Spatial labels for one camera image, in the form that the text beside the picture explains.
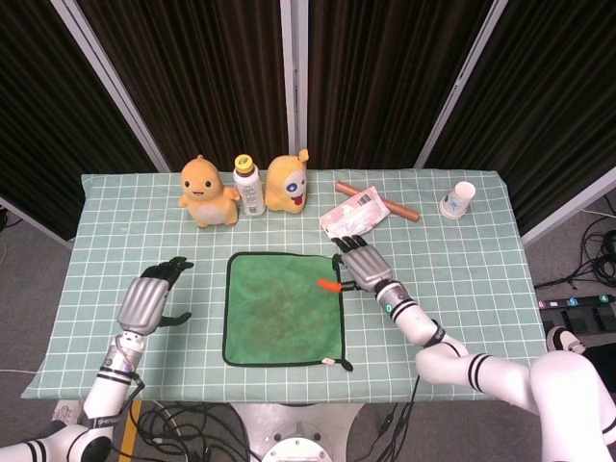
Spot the black cable tangle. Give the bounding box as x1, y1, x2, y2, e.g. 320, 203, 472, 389
533, 211, 616, 291

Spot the yellow floor tape strip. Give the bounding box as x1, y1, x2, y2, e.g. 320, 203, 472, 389
117, 401, 144, 462

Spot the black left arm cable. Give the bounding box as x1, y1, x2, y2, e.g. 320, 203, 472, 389
122, 374, 146, 401

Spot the white partition post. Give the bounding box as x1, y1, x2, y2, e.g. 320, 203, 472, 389
50, 0, 172, 173
414, 0, 509, 169
280, 0, 310, 160

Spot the white partition base rail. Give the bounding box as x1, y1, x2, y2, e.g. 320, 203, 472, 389
521, 166, 616, 246
0, 194, 76, 249

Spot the white black sneaker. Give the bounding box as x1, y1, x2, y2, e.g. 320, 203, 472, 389
546, 325, 587, 356

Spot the dark ribbed partition panel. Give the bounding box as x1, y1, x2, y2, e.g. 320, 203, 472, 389
307, 0, 495, 169
76, 0, 293, 172
425, 0, 616, 237
0, 0, 158, 242

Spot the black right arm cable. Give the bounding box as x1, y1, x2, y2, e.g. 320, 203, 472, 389
379, 374, 421, 462

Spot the white floral paper cup stack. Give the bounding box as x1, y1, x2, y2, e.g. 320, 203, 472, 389
438, 180, 476, 220

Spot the pink white plastic packet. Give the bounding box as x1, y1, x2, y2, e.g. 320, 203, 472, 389
320, 187, 390, 238

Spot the white bottle yellow cap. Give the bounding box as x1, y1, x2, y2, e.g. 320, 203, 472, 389
232, 154, 268, 218

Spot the black foot pedal board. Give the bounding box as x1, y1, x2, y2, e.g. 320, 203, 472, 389
538, 293, 616, 334

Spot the green checked tablecloth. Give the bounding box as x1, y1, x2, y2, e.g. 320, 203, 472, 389
21, 167, 548, 404

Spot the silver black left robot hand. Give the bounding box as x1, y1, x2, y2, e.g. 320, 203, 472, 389
116, 256, 195, 337

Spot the brown cardboard tube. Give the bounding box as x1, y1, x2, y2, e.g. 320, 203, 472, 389
335, 180, 422, 223

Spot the green cloth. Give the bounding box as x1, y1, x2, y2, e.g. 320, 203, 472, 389
221, 251, 355, 372

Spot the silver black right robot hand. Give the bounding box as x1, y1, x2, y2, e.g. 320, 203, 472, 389
317, 234, 394, 294

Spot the black floor cable bundle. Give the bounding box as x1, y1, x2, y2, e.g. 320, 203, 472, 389
137, 398, 251, 462

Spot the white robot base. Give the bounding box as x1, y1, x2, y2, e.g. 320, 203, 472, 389
230, 401, 367, 462

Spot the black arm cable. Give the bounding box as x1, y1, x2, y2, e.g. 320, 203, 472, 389
379, 374, 421, 462
122, 374, 146, 401

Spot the orange dinosaur plush toy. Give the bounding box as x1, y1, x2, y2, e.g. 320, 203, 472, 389
179, 154, 242, 228

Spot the yellow one-eyed plush toy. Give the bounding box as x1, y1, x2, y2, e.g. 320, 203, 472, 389
265, 148, 310, 213

